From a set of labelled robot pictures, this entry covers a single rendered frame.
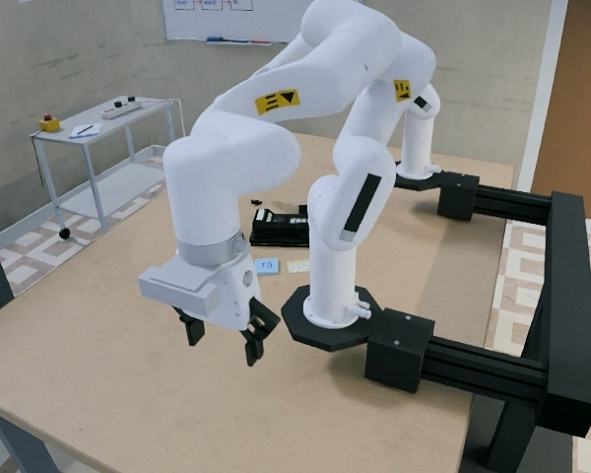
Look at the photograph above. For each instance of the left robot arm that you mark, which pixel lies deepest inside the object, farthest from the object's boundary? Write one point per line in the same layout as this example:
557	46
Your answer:
206	174

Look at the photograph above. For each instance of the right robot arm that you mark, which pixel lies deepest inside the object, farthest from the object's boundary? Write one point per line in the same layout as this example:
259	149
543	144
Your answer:
415	163

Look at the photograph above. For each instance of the light blue sticky note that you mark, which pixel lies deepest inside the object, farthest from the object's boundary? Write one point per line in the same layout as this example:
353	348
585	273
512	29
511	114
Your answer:
266	266

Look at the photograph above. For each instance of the black telephone handset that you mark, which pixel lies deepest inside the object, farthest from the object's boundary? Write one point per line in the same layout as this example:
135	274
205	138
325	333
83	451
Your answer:
274	228

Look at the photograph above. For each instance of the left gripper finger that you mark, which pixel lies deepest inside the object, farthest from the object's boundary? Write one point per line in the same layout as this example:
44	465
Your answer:
195	328
254	348

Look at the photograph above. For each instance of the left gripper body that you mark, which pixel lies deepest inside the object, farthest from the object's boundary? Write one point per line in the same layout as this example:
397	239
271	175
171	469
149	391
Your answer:
237	282

